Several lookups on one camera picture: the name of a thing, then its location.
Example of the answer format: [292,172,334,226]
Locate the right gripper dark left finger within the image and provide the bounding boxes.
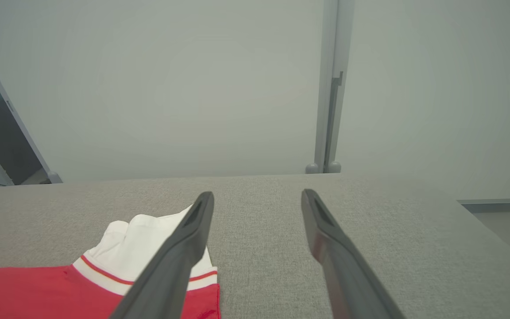
[109,191,215,319]

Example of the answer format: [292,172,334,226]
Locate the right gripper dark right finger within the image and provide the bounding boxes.
[301,189,407,319]

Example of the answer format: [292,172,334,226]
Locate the red garment with striped trim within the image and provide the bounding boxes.
[0,204,221,319]

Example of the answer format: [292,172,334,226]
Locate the single grey partition post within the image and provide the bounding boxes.
[0,29,64,184]

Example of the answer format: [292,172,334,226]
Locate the double grey partition post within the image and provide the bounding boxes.
[305,0,356,174]

